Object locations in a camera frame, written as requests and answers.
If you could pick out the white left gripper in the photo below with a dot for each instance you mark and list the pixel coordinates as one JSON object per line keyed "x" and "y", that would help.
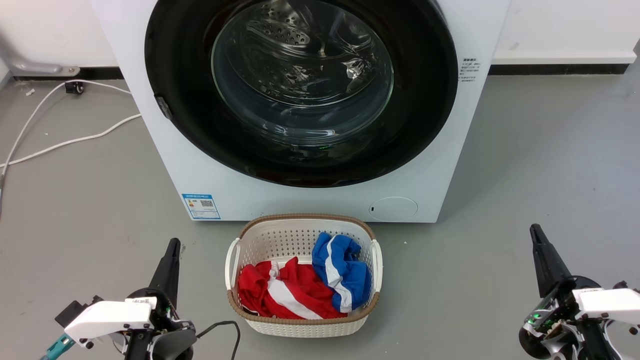
{"x": 110, "y": 317}

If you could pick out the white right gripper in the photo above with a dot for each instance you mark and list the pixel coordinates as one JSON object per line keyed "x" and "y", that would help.
{"x": 605, "y": 302}

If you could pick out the black round glass washer door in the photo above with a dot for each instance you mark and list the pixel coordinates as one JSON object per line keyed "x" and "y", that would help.
{"x": 190, "y": 120}

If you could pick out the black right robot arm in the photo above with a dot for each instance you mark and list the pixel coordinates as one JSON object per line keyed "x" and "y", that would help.
{"x": 597, "y": 345}

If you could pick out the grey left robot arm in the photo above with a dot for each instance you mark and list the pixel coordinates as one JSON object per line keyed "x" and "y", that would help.
{"x": 172, "y": 349}

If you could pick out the white front-load washing machine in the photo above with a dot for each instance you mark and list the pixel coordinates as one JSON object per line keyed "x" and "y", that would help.
{"x": 310, "y": 200}

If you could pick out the blue energy label sticker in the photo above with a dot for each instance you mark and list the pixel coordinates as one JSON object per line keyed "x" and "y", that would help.
{"x": 201, "y": 206}

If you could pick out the red white striped garment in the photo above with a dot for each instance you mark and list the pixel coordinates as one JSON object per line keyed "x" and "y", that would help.
{"x": 295, "y": 295}

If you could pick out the white perforated laundry basket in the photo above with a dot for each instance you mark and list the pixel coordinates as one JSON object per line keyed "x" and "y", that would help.
{"x": 300, "y": 327}

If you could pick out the round white filter cover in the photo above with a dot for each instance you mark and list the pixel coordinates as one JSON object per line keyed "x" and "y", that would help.
{"x": 393, "y": 208}

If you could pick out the blue white striped garment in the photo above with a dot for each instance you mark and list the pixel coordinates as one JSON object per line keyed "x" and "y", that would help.
{"x": 345, "y": 275}

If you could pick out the small black floor clip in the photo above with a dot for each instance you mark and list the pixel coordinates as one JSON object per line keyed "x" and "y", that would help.
{"x": 74, "y": 88}

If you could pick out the black text info sticker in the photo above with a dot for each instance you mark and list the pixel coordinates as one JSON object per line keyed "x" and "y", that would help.
{"x": 470, "y": 69}

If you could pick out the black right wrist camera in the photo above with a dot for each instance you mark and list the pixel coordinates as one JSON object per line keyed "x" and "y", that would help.
{"x": 620, "y": 285}

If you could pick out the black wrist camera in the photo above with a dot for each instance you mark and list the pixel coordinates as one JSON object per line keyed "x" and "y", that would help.
{"x": 620, "y": 285}
{"x": 72, "y": 312}

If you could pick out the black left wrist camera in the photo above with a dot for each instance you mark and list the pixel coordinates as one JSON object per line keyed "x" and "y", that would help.
{"x": 72, "y": 312}

